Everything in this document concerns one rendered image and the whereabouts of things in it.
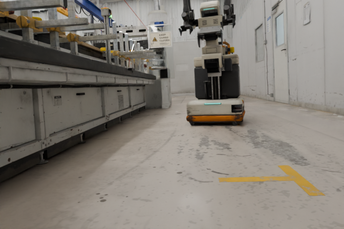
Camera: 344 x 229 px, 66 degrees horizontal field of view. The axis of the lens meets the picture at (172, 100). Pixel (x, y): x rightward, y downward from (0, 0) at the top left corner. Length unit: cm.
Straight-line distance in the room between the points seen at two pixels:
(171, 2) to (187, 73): 321
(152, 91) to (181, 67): 627
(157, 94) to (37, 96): 405
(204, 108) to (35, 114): 177
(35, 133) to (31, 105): 18
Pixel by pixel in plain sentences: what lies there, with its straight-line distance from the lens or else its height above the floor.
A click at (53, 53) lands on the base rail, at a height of 67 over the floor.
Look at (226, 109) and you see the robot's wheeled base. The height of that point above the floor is 19.
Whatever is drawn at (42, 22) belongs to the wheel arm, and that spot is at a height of 81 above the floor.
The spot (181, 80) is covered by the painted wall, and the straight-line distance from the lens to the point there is 1185.
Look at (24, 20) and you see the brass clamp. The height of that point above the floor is 80.
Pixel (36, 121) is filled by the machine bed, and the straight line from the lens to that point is 190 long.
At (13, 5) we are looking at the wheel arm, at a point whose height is 81.
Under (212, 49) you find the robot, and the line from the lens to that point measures 304.
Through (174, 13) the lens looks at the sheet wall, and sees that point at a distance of 1229.
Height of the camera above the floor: 46
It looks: 3 degrees down
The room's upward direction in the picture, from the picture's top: 3 degrees counter-clockwise
